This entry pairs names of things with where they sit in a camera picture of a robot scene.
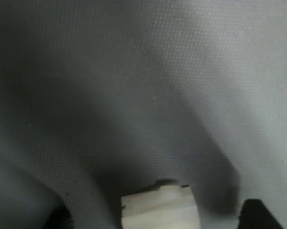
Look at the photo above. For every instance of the dark grey mat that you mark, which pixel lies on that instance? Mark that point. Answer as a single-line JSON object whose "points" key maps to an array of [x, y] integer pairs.
{"points": [[157, 71]]}

